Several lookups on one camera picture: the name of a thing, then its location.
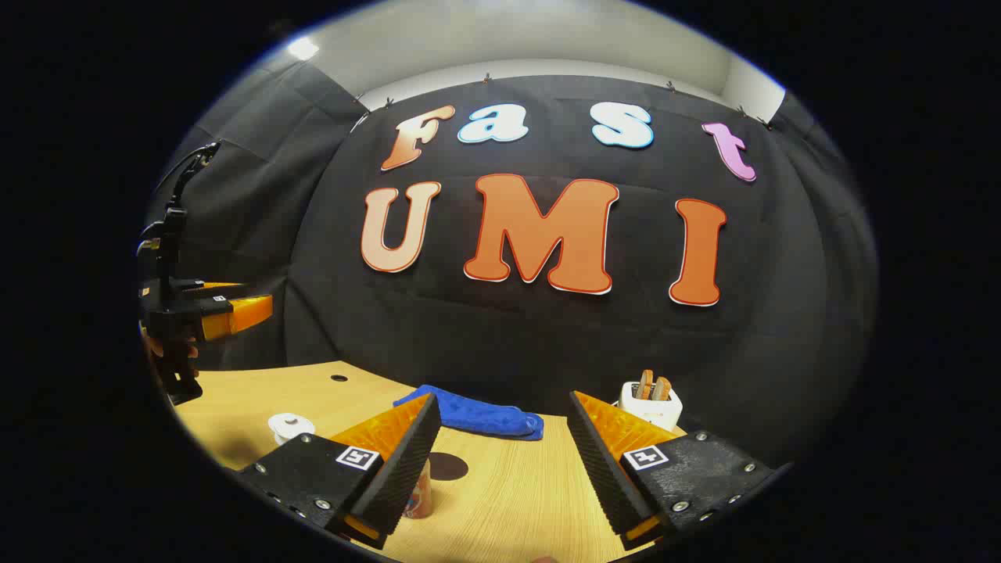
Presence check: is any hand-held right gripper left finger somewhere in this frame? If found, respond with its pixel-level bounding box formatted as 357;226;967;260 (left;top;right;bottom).
239;393;443;550

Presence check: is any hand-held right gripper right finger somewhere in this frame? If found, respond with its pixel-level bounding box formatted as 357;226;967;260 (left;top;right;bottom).
567;390;794;553

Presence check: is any silver water bottle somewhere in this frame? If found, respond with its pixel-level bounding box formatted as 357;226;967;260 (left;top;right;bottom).
403;460;435;519

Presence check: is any dark round coaster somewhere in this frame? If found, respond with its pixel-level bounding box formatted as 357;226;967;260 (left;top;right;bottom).
429;452;470;482

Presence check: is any white toaster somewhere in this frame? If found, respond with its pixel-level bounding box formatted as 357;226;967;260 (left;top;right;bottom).
618;381;683;432

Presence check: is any blue towel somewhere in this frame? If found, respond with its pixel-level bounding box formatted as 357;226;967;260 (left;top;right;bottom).
393;385;546;441

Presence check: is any black backdrop cloth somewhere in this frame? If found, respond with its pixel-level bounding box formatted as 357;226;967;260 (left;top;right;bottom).
145;61;881;458

